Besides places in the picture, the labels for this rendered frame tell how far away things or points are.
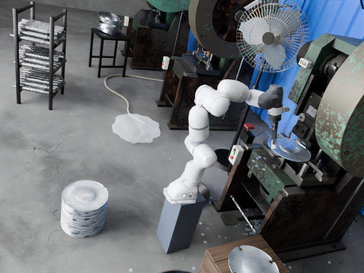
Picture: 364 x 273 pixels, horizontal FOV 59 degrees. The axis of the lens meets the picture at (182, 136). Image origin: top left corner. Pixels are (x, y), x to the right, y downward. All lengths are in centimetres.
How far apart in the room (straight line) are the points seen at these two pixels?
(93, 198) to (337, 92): 154
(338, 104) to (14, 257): 194
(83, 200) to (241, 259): 103
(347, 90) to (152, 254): 152
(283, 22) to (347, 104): 122
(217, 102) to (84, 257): 127
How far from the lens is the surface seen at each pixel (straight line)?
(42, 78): 365
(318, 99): 212
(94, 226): 224
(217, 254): 191
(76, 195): 220
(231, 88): 166
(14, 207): 250
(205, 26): 302
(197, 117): 164
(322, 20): 390
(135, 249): 226
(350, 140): 167
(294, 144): 231
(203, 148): 178
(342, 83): 160
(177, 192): 193
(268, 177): 222
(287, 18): 268
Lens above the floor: 176
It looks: 30 degrees down
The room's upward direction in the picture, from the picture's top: 15 degrees clockwise
